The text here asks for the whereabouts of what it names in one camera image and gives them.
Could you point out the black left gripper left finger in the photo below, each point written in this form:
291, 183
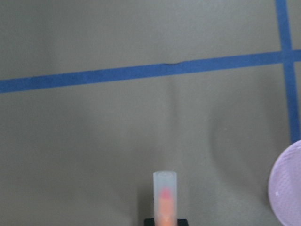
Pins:
149, 222

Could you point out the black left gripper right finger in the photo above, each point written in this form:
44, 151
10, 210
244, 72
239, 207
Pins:
182, 222

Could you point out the orange highlighter pen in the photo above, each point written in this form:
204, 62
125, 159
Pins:
165, 198

